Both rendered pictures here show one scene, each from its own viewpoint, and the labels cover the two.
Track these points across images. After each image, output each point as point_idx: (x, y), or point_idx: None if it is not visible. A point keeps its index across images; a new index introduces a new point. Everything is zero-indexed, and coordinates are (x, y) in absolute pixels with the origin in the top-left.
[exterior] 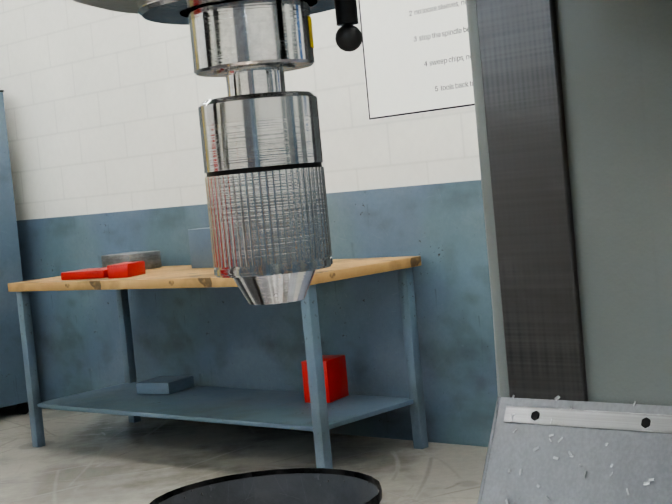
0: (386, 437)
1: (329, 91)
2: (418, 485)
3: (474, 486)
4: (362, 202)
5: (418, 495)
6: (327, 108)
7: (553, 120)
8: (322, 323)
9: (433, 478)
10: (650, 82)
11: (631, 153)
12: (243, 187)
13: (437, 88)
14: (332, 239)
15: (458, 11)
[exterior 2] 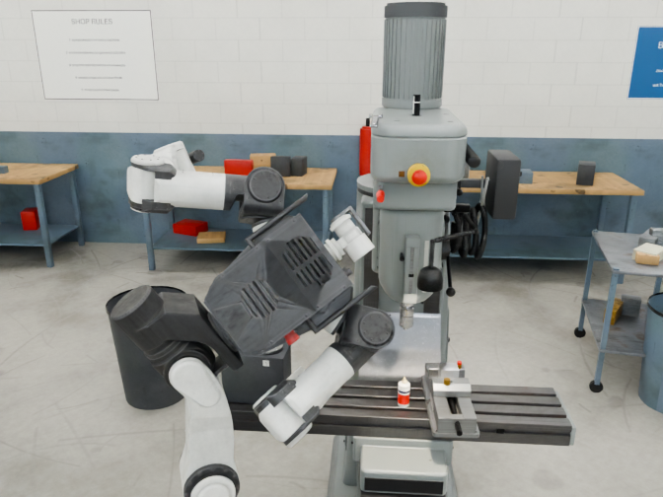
0: (60, 241)
1: (20, 82)
2: (97, 264)
3: (122, 262)
4: (42, 137)
5: (101, 269)
6: (19, 90)
7: None
8: (21, 191)
9: (101, 260)
10: None
11: None
12: (409, 319)
13: (83, 89)
14: (25, 153)
15: (93, 56)
